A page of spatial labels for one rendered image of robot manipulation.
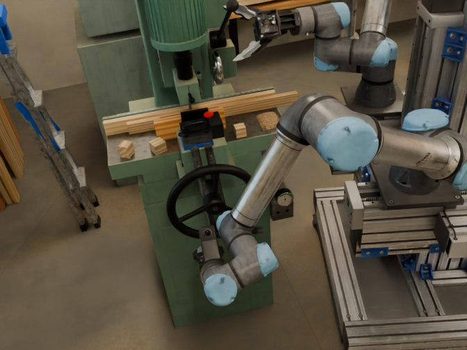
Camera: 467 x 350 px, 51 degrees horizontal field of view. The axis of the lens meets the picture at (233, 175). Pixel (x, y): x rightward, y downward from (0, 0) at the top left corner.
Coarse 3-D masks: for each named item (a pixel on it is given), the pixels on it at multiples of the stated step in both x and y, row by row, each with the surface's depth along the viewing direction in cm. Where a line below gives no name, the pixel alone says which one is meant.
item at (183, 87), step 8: (176, 72) 164; (176, 80) 160; (184, 80) 160; (192, 80) 159; (176, 88) 166; (184, 88) 158; (192, 88) 158; (184, 96) 159; (192, 96) 160; (200, 96) 161
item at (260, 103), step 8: (272, 96) 173; (280, 96) 172; (288, 96) 173; (296, 96) 174; (224, 104) 171; (232, 104) 171; (240, 104) 171; (248, 104) 171; (256, 104) 172; (264, 104) 173; (272, 104) 173; (280, 104) 174; (288, 104) 175; (224, 112) 171; (232, 112) 172; (240, 112) 173; (136, 120) 167; (144, 120) 167; (152, 120) 167; (128, 128) 166; (136, 128) 167; (144, 128) 168; (152, 128) 168
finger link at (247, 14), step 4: (240, 4) 136; (224, 8) 140; (240, 8) 138; (244, 8) 137; (236, 12) 140; (240, 12) 140; (244, 12) 140; (248, 12) 139; (252, 12) 138; (244, 16) 140; (248, 16) 140; (252, 16) 140
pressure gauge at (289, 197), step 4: (284, 188) 172; (276, 192) 173; (280, 192) 171; (284, 192) 170; (288, 192) 170; (276, 196) 172; (280, 196) 171; (288, 196) 172; (292, 196) 172; (276, 200) 172; (280, 200) 172; (284, 200) 172; (288, 200) 173; (292, 200) 173; (280, 204) 173; (284, 204) 174; (288, 204) 174
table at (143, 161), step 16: (256, 112) 173; (224, 128) 166; (256, 128) 165; (112, 144) 164; (144, 144) 163; (176, 144) 161; (240, 144) 162; (256, 144) 163; (112, 160) 157; (128, 160) 156; (144, 160) 157; (160, 160) 158; (176, 160) 160; (112, 176) 158; (128, 176) 159; (208, 176) 154
